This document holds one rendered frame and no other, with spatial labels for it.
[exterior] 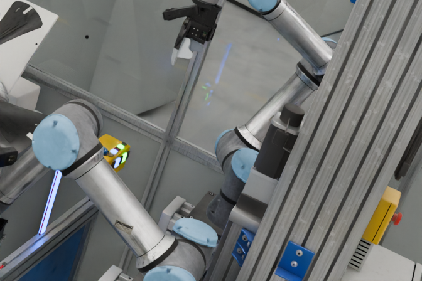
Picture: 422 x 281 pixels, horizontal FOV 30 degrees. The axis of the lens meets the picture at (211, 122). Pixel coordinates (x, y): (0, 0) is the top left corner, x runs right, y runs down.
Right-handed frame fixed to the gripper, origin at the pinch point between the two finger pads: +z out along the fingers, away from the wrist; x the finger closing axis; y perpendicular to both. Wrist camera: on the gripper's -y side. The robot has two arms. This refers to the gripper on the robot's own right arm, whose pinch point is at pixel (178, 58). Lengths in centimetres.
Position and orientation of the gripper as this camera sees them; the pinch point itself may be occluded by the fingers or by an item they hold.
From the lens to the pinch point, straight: 237.6
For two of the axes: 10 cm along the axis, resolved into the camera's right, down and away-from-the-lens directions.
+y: 8.8, 4.3, -2.1
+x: 3.5, -2.9, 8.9
